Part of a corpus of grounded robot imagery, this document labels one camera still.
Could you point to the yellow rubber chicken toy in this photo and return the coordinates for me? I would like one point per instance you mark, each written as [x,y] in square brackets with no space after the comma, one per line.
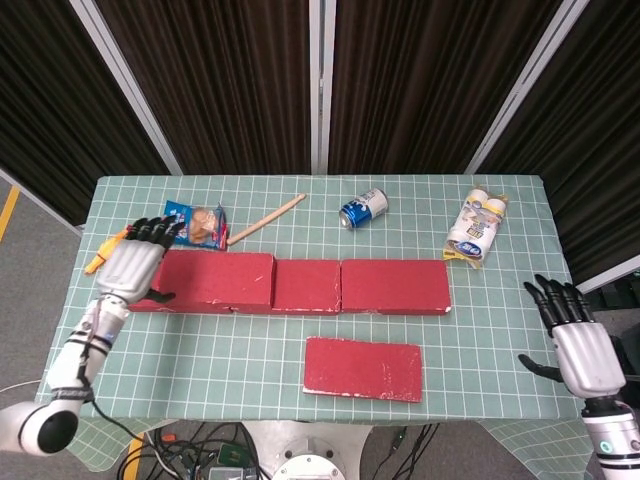
[97,260]

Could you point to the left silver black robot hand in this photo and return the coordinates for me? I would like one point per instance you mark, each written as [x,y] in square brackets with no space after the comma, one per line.
[127,270]

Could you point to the wooden drumstick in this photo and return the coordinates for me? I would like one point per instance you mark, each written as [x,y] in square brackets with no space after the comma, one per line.
[270,217]

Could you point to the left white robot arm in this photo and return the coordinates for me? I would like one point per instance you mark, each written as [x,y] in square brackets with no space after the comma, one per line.
[70,365]

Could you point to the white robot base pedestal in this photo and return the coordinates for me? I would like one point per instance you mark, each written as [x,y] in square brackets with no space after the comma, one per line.
[310,450]

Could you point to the dark partition panel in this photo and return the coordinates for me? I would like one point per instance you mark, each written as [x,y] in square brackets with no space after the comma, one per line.
[600,150]
[40,100]
[425,85]
[215,85]

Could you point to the white partition post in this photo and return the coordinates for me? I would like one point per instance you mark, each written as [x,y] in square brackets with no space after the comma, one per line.
[322,85]
[127,85]
[528,85]

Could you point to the white partition base rail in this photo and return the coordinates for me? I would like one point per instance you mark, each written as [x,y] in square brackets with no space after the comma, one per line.
[582,286]
[50,208]

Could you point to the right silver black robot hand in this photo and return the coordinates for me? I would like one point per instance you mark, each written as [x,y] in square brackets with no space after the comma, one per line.
[585,355]

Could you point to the blue white soda can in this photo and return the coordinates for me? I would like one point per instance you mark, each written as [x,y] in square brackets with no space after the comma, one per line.
[362,209]

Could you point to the pack of white bottles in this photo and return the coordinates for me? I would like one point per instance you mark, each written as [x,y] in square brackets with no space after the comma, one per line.
[475,230]

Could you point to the green circuit board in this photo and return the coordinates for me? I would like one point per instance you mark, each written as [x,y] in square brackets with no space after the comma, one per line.
[232,456]

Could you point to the green checkered tablecloth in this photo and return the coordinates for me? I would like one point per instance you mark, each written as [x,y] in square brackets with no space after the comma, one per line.
[225,350]

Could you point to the blue snack bag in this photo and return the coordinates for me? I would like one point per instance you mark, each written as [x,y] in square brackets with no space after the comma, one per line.
[202,225]

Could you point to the red foam brick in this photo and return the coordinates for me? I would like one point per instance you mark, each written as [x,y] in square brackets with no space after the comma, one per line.
[220,277]
[200,308]
[362,370]
[305,285]
[395,287]

